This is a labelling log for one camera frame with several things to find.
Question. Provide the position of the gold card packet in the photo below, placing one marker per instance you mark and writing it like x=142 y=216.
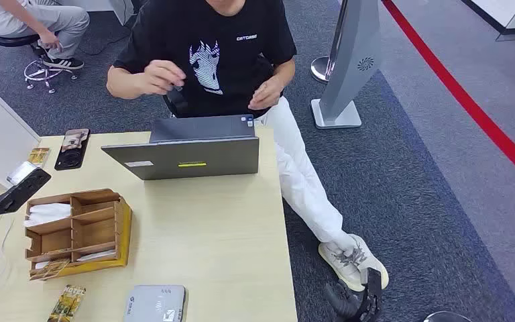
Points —
x=39 y=157

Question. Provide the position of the person's right hand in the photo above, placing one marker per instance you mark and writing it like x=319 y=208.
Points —
x=162 y=78

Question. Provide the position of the black left camera bracket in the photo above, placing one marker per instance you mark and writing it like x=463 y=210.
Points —
x=15 y=195

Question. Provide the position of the person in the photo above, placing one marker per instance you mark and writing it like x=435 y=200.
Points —
x=57 y=20
x=222 y=49

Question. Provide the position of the black smartphone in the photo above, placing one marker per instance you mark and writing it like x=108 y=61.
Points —
x=72 y=151

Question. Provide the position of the person's left hand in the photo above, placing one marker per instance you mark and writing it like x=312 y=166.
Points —
x=266 y=93

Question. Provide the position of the white tissue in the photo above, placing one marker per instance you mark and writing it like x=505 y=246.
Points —
x=46 y=213

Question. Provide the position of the black chrome stool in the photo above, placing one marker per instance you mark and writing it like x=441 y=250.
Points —
x=40 y=73

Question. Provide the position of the person's right forearm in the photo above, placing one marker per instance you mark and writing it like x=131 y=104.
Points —
x=124 y=84

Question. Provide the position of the white partition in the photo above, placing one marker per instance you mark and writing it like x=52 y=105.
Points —
x=120 y=9

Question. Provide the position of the person's left forearm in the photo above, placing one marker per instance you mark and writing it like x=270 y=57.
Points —
x=282 y=73

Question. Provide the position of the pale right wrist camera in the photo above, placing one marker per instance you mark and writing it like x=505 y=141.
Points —
x=364 y=276

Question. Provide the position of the chrome stanchion base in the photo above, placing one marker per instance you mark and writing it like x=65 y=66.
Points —
x=319 y=69

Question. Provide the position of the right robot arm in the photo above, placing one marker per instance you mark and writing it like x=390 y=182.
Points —
x=446 y=317

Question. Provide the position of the white cards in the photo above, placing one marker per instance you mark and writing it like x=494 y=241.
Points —
x=97 y=255

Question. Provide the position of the yellow hotel key sleeve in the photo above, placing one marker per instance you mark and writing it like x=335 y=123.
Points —
x=67 y=304

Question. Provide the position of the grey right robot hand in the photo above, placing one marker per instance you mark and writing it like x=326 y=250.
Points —
x=344 y=302

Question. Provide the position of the wooden desk organizer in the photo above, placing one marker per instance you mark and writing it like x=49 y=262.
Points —
x=95 y=231

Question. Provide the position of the black office chair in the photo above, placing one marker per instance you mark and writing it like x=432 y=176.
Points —
x=177 y=102

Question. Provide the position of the grey laptop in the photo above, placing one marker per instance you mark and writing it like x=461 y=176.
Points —
x=186 y=157

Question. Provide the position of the black right camera bracket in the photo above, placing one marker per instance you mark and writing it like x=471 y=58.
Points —
x=373 y=297

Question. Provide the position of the black camera bracket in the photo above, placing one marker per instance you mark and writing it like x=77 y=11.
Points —
x=15 y=195
x=373 y=297

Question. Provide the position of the grey card reader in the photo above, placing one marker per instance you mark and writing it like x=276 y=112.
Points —
x=155 y=304

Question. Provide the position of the grey standing kiosk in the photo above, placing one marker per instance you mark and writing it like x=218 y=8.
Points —
x=353 y=58

